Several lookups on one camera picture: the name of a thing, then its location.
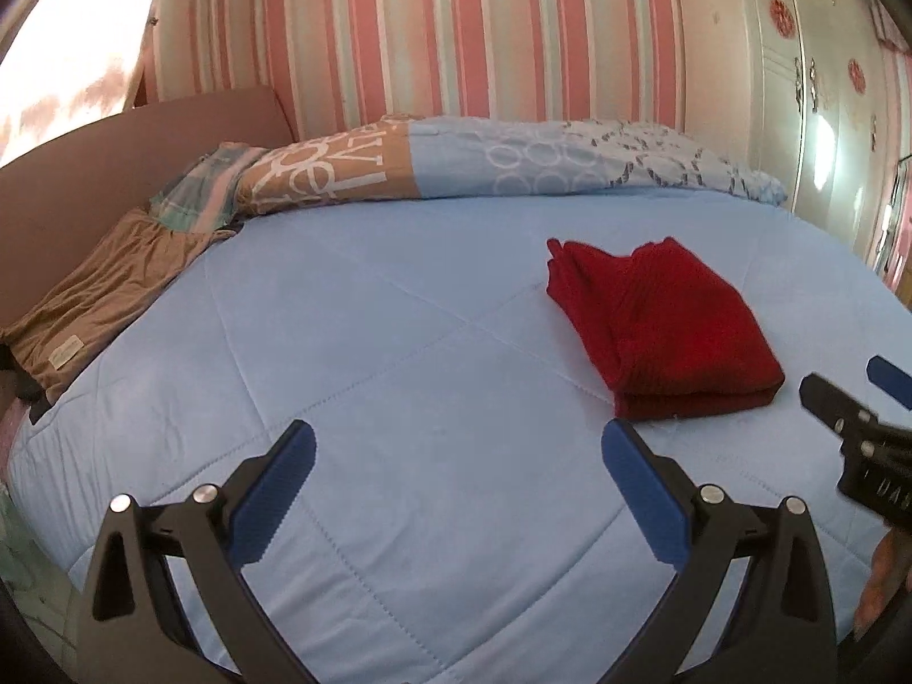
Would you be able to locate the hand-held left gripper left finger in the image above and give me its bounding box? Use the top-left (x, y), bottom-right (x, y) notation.
top-left (75, 419), bottom-right (318, 684)

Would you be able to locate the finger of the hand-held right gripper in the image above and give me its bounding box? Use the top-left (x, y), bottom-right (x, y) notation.
top-left (865, 355), bottom-right (912, 410)
top-left (798, 372), bottom-right (885, 443)

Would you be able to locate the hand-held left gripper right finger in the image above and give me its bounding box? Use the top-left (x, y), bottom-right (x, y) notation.
top-left (600, 419), bottom-right (838, 684)

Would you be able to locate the red knitted sweater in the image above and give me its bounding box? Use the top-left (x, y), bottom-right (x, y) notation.
top-left (545, 235), bottom-right (786, 421)

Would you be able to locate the person's right hand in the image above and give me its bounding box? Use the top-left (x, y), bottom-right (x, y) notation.
top-left (851, 523), bottom-right (900, 646)

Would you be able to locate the light blue quilt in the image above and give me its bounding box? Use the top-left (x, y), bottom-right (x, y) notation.
top-left (7, 189), bottom-right (912, 684)

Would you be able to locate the brown cloth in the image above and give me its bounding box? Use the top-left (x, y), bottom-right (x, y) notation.
top-left (0, 208), bottom-right (236, 407)

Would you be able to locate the white wardrobe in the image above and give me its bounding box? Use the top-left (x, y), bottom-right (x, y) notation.
top-left (734, 0), bottom-right (912, 293)

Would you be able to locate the plaid pastel pillow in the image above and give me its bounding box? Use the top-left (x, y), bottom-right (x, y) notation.
top-left (149, 142), bottom-right (268, 236)

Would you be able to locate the blue patterned pillow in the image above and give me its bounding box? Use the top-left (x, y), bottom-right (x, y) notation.
top-left (235, 114), bottom-right (788, 218)

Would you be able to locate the brown headboard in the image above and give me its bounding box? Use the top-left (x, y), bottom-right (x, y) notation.
top-left (0, 84), bottom-right (300, 372)

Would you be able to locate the bright window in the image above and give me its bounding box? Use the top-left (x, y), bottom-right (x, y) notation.
top-left (0, 0), bottom-right (168, 165)

